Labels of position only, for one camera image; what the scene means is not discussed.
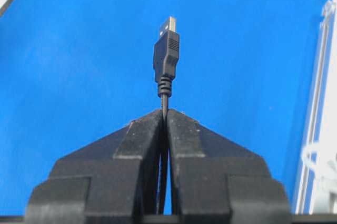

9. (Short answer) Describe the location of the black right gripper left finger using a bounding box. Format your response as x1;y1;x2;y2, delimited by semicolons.
25;110;162;223

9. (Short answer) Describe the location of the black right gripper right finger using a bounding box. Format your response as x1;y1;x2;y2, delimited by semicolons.
167;109;291;223

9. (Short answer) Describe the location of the black USB cable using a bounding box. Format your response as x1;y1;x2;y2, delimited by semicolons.
153;16;181;216

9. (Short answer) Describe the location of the blue cloth backdrop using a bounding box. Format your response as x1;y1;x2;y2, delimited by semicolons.
1;0;327;215

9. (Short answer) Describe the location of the aluminium frame vertical rail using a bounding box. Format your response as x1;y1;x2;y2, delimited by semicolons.
292;0;336;215

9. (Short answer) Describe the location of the white string loop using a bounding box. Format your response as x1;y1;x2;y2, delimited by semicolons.
301;142;337;196

